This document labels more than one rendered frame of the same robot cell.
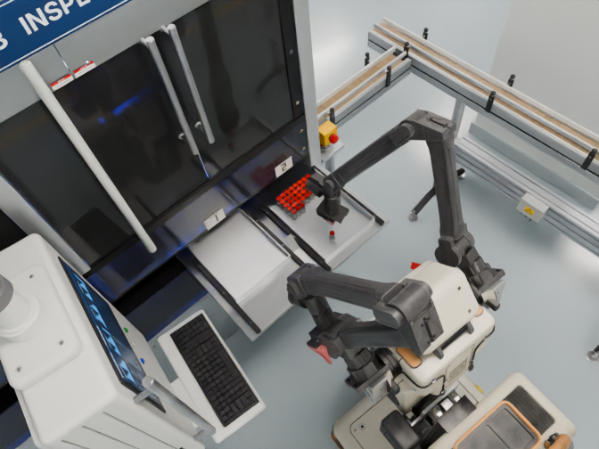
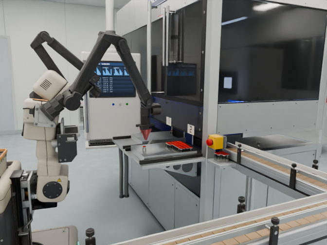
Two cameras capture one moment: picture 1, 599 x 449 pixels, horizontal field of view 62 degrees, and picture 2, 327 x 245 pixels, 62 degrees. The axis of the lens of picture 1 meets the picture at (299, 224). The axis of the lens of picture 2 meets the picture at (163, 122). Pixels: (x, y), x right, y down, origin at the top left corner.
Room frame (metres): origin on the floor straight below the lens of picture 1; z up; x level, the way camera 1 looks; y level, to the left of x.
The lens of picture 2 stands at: (1.37, -1.71, 1.37)
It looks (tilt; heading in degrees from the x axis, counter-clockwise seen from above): 10 degrees down; 100
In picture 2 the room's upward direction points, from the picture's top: 1 degrees clockwise
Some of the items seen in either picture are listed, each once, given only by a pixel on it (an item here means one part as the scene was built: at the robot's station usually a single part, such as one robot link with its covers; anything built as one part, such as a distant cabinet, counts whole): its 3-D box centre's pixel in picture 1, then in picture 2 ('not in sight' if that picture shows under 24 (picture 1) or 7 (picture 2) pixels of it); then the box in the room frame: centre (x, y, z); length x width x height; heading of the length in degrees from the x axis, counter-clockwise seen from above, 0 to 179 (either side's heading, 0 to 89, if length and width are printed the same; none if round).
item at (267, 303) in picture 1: (282, 238); (157, 148); (1.01, 0.07, 0.87); 0.70 x 0.48 x 0.02; 124
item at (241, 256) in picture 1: (236, 250); (157, 137); (0.97, 0.25, 0.90); 0.34 x 0.26 x 0.04; 34
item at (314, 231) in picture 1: (320, 214); (162, 150); (1.08, -0.09, 0.90); 0.34 x 0.26 x 0.04; 33
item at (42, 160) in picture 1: (116, 164); (160, 57); (0.95, 0.47, 1.50); 0.47 x 0.01 x 0.59; 124
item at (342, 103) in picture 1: (350, 93); (272, 166); (1.68, -0.33, 0.92); 0.69 x 0.16 x 0.16; 124
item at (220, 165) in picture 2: (323, 145); (223, 162); (1.45, -0.16, 0.87); 0.14 x 0.13 x 0.02; 34
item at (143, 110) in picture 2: (331, 195); (146, 111); (0.98, -0.12, 1.15); 0.07 x 0.06 x 0.07; 41
